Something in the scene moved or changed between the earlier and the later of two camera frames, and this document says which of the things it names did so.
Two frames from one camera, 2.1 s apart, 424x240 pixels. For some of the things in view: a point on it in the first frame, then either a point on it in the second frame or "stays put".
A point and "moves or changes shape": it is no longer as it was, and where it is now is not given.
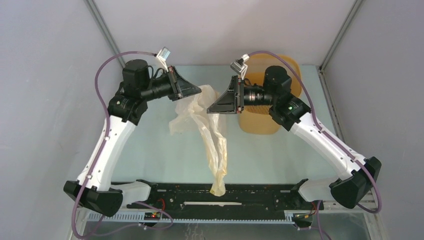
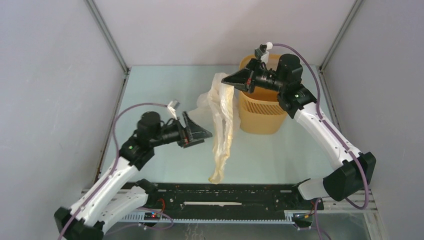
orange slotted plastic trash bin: (257, 120) stays put
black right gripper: (228, 103) → (245, 79)
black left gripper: (180, 87) → (192, 134)
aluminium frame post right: (355, 10) stays put
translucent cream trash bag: (193, 112) moves or changes shape
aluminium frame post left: (95, 12) stays put
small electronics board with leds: (153, 216) stays put
